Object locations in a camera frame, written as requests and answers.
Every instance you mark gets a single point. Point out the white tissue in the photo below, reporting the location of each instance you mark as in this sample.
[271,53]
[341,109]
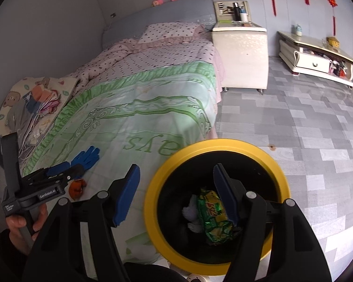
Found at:
[191,211]

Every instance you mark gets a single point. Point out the green patterned blanket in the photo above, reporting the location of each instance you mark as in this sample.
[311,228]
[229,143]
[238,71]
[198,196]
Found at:
[150,108]

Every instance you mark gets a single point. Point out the white desk organizer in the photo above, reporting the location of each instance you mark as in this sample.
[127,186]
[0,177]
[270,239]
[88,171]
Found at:
[223,8]

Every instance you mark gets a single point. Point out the bear pattern pillow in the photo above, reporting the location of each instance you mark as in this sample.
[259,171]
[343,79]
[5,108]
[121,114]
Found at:
[11,100]

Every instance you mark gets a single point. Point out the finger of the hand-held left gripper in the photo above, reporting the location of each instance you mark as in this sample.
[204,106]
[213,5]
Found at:
[76,172]
[58,169]

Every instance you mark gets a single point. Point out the polka dot bed sheet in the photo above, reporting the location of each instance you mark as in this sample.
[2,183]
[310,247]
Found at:
[179,53]

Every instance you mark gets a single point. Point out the grey headboard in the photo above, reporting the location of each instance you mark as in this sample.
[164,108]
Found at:
[164,11]

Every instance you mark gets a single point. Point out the grey garment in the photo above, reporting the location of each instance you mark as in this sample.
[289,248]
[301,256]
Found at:
[23,114]

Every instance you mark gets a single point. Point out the white nightstand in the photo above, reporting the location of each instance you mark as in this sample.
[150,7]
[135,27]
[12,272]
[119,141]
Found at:
[241,58]

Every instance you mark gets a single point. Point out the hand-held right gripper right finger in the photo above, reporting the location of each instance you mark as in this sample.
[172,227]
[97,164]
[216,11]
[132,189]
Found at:
[225,194]

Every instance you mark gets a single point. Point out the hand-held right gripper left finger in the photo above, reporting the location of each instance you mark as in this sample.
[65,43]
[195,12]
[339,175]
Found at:
[126,194]

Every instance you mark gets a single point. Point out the small pale jar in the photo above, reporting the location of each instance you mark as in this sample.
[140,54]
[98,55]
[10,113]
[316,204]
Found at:
[297,29]

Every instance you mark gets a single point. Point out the green yellow snack packet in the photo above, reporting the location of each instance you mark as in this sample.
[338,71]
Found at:
[211,220]

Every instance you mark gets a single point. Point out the yellow rimmed black bin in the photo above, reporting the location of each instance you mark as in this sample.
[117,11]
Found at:
[164,182]

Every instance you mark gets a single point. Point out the blue rubber glove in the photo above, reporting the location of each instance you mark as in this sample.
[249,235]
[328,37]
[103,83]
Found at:
[86,155]

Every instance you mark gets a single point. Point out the orange and blue clothing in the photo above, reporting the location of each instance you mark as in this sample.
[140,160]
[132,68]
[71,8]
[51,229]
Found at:
[38,94]

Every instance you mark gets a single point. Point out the pink striped cloth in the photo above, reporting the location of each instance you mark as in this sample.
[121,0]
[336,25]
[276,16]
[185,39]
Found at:
[51,104]

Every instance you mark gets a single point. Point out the white cup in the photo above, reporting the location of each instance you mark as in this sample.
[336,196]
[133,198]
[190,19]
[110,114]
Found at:
[244,17]

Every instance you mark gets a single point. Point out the person's left forearm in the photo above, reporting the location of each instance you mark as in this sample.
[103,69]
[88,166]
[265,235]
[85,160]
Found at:
[3,258]

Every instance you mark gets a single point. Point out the white low cabinet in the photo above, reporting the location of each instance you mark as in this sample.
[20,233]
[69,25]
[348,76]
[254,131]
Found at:
[311,61]

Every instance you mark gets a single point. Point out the yellow box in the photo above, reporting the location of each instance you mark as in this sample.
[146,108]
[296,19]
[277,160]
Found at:
[333,41]

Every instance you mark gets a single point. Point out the polka dot pillow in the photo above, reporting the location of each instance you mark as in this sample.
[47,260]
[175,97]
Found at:
[170,32]

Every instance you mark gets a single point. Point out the black bottle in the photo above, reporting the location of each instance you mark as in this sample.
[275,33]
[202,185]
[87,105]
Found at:
[236,10]

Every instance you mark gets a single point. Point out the pink polka dot quilt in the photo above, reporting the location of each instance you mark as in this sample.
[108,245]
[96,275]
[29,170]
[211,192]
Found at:
[111,55]

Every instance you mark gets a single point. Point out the person's left hand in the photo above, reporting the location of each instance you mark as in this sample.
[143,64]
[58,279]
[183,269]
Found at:
[39,216]

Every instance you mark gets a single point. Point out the orange crumpled scrap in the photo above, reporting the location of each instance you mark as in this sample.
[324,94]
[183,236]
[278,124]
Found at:
[76,189]

